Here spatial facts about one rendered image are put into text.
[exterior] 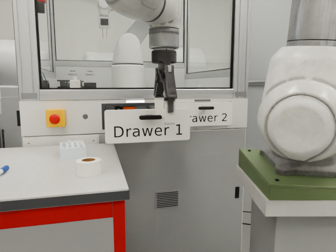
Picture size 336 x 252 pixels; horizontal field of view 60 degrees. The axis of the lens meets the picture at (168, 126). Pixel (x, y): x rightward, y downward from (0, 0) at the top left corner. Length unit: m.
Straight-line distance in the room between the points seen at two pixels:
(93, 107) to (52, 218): 0.64
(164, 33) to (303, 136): 0.50
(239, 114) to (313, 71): 0.95
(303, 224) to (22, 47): 1.14
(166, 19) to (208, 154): 0.77
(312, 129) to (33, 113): 1.07
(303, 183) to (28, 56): 1.07
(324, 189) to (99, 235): 0.53
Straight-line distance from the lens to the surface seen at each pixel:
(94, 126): 1.30
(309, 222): 0.80
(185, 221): 1.50
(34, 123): 1.32
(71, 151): 1.04
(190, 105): 1.34
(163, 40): 0.85
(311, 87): 0.51
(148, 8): 0.77
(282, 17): 3.06
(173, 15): 0.86
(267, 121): 0.52
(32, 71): 1.31
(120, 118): 0.96
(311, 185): 0.72
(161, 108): 0.96
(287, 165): 0.76
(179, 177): 1.41
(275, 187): 0.69
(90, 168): 0.83
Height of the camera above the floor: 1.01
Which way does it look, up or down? 8 degrees down
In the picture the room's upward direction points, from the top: straight up
